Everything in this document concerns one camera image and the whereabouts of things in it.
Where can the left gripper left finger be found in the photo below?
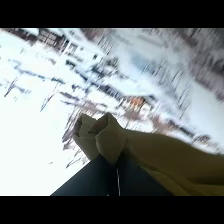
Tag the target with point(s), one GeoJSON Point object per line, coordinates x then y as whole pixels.
{"type": "Point", "coordinates": [96, 180]}

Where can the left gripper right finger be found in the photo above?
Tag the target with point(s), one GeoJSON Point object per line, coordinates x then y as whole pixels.
{"type": "Point", "coordinates": [136, 181]}

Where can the brown pants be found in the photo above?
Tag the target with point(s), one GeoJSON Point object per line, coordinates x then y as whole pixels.
{"type": "Point", "coordinates": [160, 156]}

